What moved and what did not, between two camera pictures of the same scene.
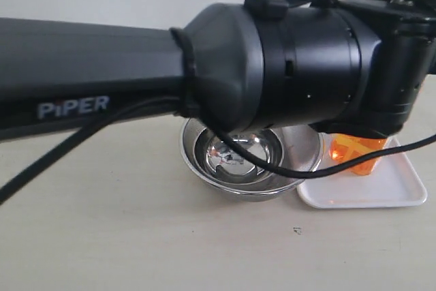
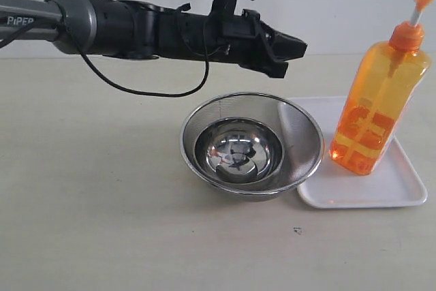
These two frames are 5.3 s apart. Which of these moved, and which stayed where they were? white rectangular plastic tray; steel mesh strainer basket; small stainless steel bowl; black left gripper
Moved: black left gripper
Stayed: steel mesh strainer basket; small stainless steel bowl; white rectangular plastic tray
